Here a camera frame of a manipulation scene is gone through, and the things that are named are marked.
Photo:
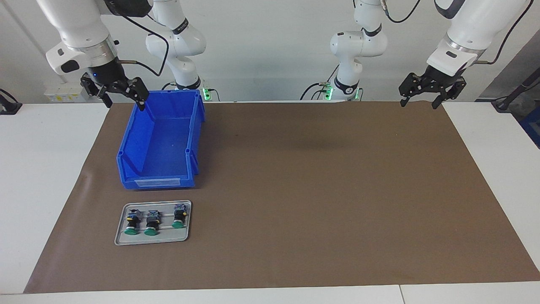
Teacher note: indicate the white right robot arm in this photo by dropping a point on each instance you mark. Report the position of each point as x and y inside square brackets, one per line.
[80, 25]

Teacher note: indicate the black stand pole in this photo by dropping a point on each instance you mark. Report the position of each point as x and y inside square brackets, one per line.
[502, 104]

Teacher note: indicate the brown table mat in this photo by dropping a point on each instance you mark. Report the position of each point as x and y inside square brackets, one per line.
[295, 211]

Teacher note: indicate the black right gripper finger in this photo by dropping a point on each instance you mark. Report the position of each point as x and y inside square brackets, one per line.
[90, 86]
[137, 88]

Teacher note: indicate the white wall socket box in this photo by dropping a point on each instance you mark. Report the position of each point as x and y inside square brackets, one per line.
[63, 90]

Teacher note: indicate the grey metal tray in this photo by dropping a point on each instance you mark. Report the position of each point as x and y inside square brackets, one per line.
[160, 238]

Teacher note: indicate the blue crate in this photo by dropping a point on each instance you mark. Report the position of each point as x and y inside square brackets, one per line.
[532, 126]

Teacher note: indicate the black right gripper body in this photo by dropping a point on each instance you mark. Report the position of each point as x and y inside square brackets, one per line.
[107, 71]

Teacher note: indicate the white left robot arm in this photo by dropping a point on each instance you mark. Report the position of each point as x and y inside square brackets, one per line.
[472, 25]

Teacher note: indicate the green mushroom push button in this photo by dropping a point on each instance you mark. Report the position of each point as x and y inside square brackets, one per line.
[152, 223]
[179, 217]
[131, 223]

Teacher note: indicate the blue plastic storage bin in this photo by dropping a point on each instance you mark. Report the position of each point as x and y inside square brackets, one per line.
[160, 143]

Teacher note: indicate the green lit base connector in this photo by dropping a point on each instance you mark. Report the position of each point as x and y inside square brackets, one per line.
[327, 92]
[206, 93]

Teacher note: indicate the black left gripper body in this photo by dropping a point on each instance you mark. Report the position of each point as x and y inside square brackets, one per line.
[445, 79]

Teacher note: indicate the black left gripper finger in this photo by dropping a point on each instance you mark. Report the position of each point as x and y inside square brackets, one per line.
[450, 93]
[413, 84]

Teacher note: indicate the black table clamp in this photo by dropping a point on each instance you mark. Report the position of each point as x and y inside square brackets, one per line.
[9, 107]

